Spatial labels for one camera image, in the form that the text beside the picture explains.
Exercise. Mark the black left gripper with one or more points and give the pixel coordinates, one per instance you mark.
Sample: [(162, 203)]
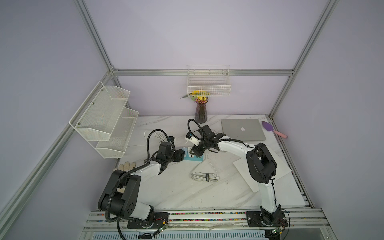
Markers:
[(179, 155)]

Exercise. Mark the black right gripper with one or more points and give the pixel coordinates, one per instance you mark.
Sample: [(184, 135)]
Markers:
[(197, 151)]

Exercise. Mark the white laptop charger brick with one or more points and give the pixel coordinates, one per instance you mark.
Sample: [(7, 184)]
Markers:
[(190, 138)]

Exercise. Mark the teal power strip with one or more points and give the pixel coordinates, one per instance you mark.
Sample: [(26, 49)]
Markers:
[(189, 156)]

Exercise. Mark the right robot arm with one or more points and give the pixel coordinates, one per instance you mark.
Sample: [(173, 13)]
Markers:
[(271, 213)]

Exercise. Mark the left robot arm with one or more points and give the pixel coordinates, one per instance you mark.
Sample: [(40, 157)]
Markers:
[(119, 199)]

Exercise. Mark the silver closed laptop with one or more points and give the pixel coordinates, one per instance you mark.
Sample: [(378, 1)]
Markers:
[(243, 129)]

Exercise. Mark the dark glass flower vase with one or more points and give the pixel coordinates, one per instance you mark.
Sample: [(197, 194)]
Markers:
[(201, 115)]

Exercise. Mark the purple pink spatula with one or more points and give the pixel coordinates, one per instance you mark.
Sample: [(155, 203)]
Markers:
[(270, 128)]

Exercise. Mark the white two-tier mesh shelf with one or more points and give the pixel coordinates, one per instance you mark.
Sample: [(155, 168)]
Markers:
[(105, 121)]

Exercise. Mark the white wire wall basket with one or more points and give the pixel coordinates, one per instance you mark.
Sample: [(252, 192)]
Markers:
[(208, 80)]

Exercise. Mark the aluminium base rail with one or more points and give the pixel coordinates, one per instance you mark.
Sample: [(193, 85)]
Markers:
[(296, 224)]

